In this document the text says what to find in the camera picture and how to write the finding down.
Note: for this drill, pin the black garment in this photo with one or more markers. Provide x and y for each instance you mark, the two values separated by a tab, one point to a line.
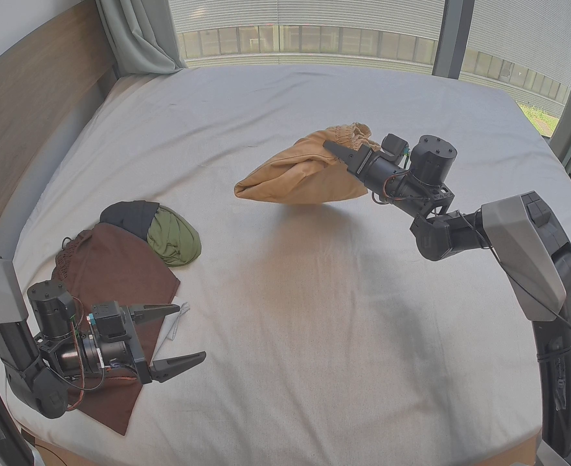
125	216

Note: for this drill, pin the brown shorts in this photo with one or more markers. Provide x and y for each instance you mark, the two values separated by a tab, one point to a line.
120	270

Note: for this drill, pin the grey-green curtain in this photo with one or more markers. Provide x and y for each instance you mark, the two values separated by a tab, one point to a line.
130	27

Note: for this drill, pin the green garment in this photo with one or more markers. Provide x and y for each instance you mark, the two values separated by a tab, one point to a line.
176	240

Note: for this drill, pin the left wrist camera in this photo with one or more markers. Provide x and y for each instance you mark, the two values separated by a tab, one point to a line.
108	321

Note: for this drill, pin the tan shorts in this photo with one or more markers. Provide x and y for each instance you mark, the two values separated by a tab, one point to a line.
304	173

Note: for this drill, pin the window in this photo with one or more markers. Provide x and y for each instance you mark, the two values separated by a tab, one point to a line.
314	7

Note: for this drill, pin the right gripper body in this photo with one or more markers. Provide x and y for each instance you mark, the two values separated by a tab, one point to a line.
380	170

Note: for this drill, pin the white garment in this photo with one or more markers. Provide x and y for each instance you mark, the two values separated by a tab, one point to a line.
173	323

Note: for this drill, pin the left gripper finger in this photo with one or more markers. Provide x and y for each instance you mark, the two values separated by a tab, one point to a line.
154	312
176	364

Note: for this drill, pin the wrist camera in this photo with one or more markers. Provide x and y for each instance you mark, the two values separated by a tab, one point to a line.
108	321
394	144

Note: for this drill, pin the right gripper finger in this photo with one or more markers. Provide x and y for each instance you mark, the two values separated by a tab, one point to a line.
346	156

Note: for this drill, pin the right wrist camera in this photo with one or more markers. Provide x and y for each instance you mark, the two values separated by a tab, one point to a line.
394	144

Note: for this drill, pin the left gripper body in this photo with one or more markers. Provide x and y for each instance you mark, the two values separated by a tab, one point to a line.
137	347

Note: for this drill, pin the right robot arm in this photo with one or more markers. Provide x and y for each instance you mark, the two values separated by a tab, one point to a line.
523	255

